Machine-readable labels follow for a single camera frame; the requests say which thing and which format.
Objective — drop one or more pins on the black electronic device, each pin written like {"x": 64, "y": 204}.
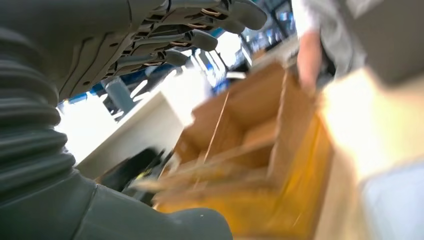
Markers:
{"x": 132, "y": 172}

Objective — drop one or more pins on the person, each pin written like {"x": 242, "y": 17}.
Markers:
{"x": 334, "y": 39}

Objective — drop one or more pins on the white desk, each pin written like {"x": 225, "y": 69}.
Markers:
{"x": 139, "y": 132}

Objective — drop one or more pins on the cardboard divider box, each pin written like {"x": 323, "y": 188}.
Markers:
{"x": 258, "y": 139}

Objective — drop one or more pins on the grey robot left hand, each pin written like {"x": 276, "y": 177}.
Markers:
{"x": 82, "y": 36}

